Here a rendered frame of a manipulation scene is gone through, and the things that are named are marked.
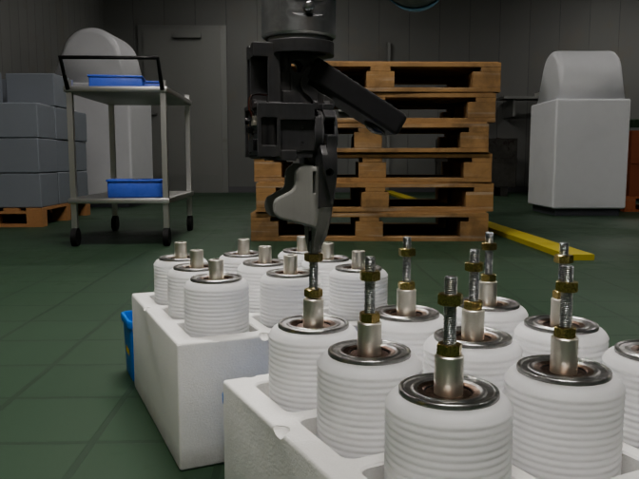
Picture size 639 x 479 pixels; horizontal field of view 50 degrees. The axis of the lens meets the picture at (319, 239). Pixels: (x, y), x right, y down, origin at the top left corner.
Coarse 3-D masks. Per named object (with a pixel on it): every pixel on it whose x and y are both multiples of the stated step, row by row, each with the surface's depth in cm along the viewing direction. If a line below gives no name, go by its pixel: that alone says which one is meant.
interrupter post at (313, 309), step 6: (306, 300) 72; (312, 300) 71; (318, 300) 71; (306, 306) 72; (312, 306) 71; (318, 306) 72; (306, 312) 72; (312, 312) 71; (318, 312) 72; (306, 318) 72; (312, 318) 72; (318, 318) 72; (306, 324) 72; (312, 324) 72; (318, 324) 72
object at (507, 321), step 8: (456, 312) 81; (488, 312) 79; (496, 312) 79; (504, 312) 79; (512, 312) 80; (520, 312) 80; (456, 320) 81; (488, 320) 79; (496, 320) 79; (504, 320) 79; (512, 320) 79; (520, 320) 80; (496, 328) 79; (504, 328) 79; (512, 328) 79; (512, 336) 79
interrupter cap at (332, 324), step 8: (280, 320) 73; (288, 320) 74; (296, 320) 74; (328, 320) 74; (336, 320) 74; (344, 320) 73; (280, 328) 71; (288, 328) 70; (296, 328) 70; (304, 328) 70; (312, 328) 72; (320, 328) 70; (328, 328) 70; (336, 328) 70; (344, 328) 71
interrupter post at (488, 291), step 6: (480, 282) 82; (486, 282) 82; (492, 282) 82; (480, 288) 82; (486, 288) 82; (492, 288) 82; (480, 294) 83; (486, 294) 82; (492, 294) 82; (486, 300) 82; (492, 300) 82; (486, 306) 82; (492, 306) 82
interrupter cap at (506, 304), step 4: (500, 300) 84; (504, 300) 84; (508, 300) 84; (512, 300) 84; (496, 304) 83; (500, 304) 83; (504, 304) 82; (508, 304) 82; (512, 304) 82; (516, 304) 81; (484, 308) 80; (488, 308) 80; (492, 308) 80; (496, 308) 79; (500, 308) 80; (504, 308) 80; (508, 308) 80; (512, 308) 80; (516, 308) 81
